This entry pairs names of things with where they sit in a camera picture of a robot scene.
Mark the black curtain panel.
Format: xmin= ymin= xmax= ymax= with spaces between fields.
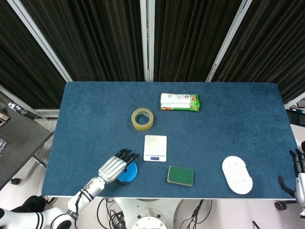
xmin=153 ymin=0 xmax=244 ymax=83
xmin=0 ymin=0 xmax=68 ymax=109
xmin=20 ymin=0 xmax=146 ymax=82
xmin=211 ymin=0 xmax=305 ymax=104

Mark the white frame post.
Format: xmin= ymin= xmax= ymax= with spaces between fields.
xmin=6 ymin=0 xmax=72 ymax=83
xmin=140 ymin=0 xmax=156 ymax=82
xmin=205 ymin=0 xmax=254 ymax=83

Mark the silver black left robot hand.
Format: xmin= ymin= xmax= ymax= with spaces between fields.
xmin=98 ymin=148 xmax=141 ymax=184

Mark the black bag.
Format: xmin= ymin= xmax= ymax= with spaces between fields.
xmin=10 ymin=195 xmax=46 ymax=213

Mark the white oval plate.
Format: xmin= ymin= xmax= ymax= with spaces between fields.
xmin=222 ymin=156 xmax=254 ymax=195

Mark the grey mesh side table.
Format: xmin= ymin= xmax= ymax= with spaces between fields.
xmin=0 ymin=102 xmax=55 ymax=191

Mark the black equipment box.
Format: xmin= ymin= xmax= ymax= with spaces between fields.
xmin=285 ymin=106 xmax=305 ymax=127

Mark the small digital kitchen scale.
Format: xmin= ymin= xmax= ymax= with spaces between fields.
xmin=143 ymin=135 xmax=168 ymax=163

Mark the green yellow scouring sponge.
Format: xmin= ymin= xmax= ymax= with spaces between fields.
xmin=167 ymin=165 xmax=195 ymax=187

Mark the blue table cloth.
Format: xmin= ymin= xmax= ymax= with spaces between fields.
xmin=41 ymin=82 xmax=301 ymax=200

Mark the green white snack packet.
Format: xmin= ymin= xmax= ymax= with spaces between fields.
xmin=159 ymin=92 xmax=202 ymax=112

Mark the black cable bundle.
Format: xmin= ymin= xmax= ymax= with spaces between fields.
xmin=178 ymin=199 xmax=213 ymax=229
xmin=96 ymin=198 xmax=127 ymax=229

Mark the yellowish clear tape roll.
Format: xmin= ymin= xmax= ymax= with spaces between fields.
xmin=131 ymin=107 xmax=155 ymax=132

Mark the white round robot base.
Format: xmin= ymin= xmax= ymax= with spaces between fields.
xmin=112 ymin=198 xmax=182 ymax=229

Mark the blue disc with hole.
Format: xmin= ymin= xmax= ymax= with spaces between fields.
xmin=117 ymin=161 xmax=139 ymax=186

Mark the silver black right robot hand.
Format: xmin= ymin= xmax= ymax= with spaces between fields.
xmin=278 ymin=140 xmax=305 ymax=206

